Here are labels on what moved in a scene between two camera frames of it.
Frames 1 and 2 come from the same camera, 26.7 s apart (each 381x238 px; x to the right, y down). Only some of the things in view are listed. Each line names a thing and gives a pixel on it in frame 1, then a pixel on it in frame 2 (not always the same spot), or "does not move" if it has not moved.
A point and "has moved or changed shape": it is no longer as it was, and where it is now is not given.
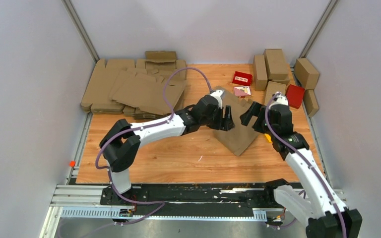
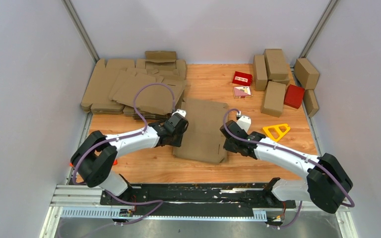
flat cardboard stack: (135, 88) does not move
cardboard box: (310, 102) does not move
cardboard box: (242, 137) has moved or changed shape
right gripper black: (255, 109) -> (227, 147)
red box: (294, 95) does not move
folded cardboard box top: (277, 66) does not move
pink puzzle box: (242, 90) does not move
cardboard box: (306, 75) does not move
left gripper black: (226, 123) -> (178, 143)
